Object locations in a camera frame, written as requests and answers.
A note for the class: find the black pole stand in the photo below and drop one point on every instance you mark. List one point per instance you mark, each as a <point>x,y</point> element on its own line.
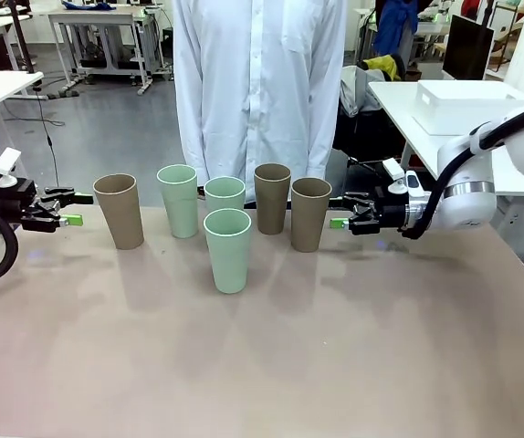
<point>21,41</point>

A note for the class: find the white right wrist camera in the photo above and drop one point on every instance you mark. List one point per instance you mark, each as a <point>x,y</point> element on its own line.
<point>393,169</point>

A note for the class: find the brown cup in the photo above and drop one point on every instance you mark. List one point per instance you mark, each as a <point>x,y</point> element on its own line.
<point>272,210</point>
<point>310,223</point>
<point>120,219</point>

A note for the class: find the white basket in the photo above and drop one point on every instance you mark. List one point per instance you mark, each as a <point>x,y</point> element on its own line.
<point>467,102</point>

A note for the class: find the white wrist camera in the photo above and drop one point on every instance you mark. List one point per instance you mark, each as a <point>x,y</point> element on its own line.
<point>393,169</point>
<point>7,162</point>

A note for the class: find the large white table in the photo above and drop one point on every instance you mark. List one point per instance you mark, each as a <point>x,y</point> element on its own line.
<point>390,98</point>

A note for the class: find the person in white shirt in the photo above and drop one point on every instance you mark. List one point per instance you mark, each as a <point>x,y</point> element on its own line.
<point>257,86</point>

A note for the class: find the blue jacket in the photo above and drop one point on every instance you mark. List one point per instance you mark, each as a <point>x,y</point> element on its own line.
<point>394,27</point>

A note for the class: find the white workbench with shelf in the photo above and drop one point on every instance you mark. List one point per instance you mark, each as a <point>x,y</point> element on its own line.
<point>97,20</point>

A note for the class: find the black chair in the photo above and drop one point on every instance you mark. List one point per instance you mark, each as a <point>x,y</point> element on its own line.
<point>367,141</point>

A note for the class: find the yellow black bag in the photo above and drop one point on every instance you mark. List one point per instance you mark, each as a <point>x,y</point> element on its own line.
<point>383,64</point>

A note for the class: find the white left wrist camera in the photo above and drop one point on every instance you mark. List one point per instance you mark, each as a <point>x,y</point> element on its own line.
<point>7,162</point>

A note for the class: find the gray jacket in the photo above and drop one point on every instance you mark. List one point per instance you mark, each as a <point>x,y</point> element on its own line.
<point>355,93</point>

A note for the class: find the blue cloth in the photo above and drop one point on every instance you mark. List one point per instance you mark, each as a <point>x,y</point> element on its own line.
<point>88,4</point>

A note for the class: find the light green cup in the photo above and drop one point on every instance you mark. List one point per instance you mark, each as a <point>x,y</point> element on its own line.
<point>181,214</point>
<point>225,196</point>
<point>229,260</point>

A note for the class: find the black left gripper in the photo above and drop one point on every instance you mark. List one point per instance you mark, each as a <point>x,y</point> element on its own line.
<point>13,198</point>

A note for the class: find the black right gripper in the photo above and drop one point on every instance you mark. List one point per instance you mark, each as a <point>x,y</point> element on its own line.
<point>390,212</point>

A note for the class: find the black monitor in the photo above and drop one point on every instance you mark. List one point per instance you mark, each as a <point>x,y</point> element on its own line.
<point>467,45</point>

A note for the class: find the wooden chair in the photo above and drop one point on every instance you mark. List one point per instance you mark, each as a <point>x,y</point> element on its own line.
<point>508,36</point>

